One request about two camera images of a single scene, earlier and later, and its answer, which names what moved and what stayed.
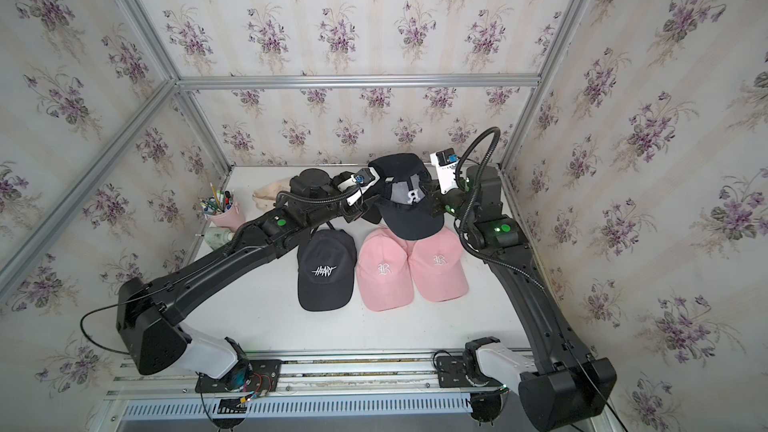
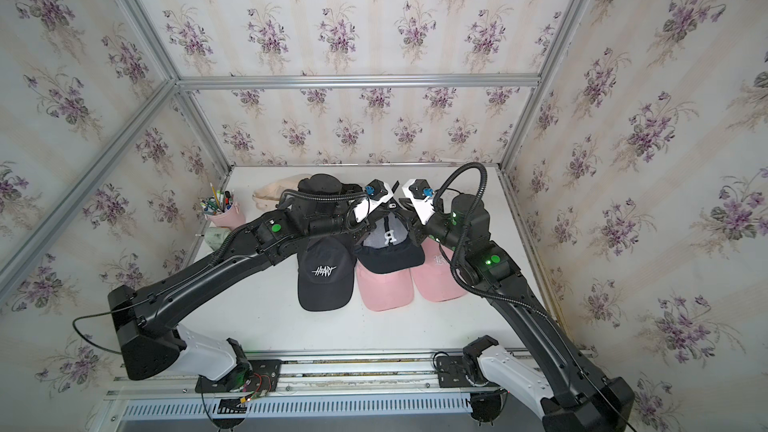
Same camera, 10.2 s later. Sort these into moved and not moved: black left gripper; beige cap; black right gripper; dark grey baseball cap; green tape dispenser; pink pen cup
Moved: black right gripper; black left gripper
Not moved: dark grey baseball cap; pink pen cup; green tape dispenser; beige cap
